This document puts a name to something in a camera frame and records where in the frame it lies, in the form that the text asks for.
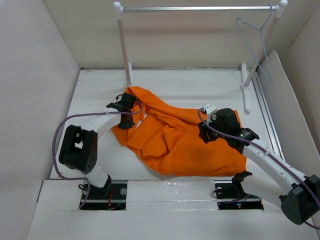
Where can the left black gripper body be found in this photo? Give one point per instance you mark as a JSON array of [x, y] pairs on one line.
[[127, 124]]

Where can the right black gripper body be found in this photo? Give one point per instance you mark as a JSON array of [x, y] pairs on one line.
[[211, 136]]

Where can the orange trousers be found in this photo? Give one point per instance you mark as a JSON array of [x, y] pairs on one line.
[[166, 139]]

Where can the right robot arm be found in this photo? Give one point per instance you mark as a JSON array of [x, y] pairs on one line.
[[299, 194]]

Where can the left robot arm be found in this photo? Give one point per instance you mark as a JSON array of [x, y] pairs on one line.
[[79, 148]]

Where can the white clothes rack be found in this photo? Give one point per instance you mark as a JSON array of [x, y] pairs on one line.
[[275, 11]]

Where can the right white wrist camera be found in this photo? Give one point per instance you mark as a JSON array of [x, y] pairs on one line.
[[210, 110]]

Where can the blue wire hanger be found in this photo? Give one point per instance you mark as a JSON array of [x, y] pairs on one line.
[[262, 51]]

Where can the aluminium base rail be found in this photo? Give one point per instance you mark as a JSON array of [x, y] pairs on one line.
[[168, 195]]

